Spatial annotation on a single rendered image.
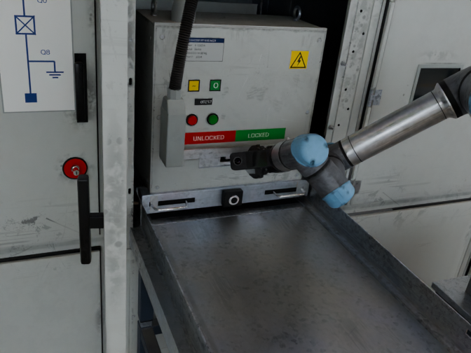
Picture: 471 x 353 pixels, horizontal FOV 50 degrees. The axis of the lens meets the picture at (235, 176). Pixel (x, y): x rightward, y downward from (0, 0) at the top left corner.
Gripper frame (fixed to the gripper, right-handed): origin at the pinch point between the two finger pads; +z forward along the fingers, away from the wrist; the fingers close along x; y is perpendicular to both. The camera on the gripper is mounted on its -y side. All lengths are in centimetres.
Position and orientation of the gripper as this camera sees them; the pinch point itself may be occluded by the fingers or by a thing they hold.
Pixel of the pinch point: (244, 164)
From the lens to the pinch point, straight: 144.0
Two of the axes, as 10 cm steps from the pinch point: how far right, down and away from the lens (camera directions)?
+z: -3.8, 0.8, 9.2
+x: -1.0, -9.9, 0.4
